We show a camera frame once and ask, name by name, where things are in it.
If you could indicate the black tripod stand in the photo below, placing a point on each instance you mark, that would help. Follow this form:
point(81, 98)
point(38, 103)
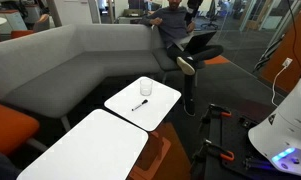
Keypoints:
point(266, 56)

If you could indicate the man in dark sweater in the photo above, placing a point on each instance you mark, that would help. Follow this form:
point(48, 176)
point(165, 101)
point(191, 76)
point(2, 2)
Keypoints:
point(171, 23)

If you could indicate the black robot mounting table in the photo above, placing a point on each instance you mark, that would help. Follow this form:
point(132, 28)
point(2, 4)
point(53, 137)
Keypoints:
point(236, 140)

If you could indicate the clear drinking glass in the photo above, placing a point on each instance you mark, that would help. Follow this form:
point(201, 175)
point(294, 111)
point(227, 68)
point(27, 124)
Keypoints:
point(146, 90)

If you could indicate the orange lounge chair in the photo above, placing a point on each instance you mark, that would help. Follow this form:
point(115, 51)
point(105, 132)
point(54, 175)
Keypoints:
point(21, 33)

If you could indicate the white coffee table top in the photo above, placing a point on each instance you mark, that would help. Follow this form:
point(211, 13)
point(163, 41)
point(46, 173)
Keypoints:
point(90, 150)
point(156, 106)

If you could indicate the black marker pen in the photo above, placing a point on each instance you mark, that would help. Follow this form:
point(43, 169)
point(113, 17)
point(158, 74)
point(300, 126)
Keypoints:
point(140, 105)

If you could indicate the orange table frame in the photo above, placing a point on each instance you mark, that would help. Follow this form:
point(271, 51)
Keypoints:
point(156, 156)

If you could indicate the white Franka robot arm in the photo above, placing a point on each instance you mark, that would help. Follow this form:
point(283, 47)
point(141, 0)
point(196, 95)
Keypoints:
point(290, 126)

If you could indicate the dark open laptop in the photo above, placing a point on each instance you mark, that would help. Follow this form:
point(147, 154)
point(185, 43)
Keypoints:
point(198, 41)

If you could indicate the black office chair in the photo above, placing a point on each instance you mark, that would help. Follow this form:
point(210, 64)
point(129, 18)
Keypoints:
point(210, 15)

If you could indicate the orange seat sofa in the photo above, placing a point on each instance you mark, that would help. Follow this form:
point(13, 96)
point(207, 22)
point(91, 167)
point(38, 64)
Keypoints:
point(10, 128)

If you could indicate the grey corner sofa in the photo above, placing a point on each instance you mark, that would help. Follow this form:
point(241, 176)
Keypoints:
point(56, 66)

